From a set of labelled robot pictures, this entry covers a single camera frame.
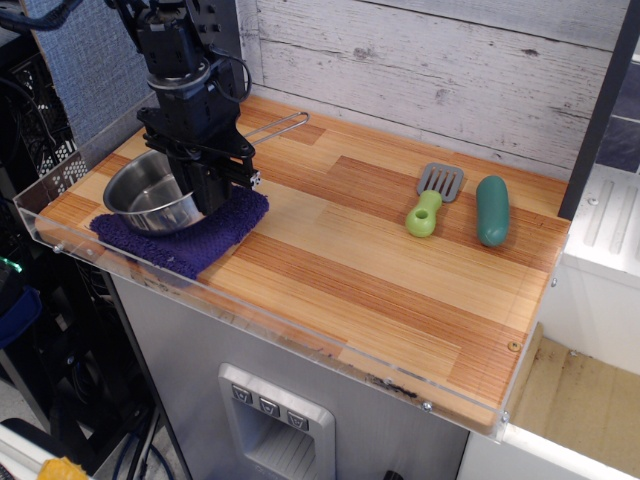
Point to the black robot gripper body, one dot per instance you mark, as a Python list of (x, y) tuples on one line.
[(196, 128)]

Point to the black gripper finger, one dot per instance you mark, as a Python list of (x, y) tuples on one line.
[(207, 188)]

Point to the small stainless steel pot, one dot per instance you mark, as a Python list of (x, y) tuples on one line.
[(146, 196)]

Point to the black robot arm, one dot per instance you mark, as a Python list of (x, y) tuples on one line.
[(193, 55)]

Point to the purple towel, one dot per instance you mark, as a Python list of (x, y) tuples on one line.
[(189, 252)]

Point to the black plastic crate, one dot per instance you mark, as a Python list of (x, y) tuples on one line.
[(35, 132)]

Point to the silver toy fridge cabinet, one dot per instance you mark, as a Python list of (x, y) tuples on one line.
[(183, 349)]

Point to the clear acrylic edge guard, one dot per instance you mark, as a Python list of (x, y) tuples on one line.
[(332, 272)]

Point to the ice dispenser panel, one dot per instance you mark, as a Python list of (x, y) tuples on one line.
[(277, 433)]

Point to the dark green toy cucumber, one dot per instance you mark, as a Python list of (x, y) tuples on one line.
[(493, 211)]

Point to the white toy sink unit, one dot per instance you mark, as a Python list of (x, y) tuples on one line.
[(574, 411)]

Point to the toy spatula green handle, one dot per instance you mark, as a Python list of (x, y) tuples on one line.
[(438, 184)]

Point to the dark vertical post right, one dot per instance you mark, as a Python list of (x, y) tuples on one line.
[(611, 86)]

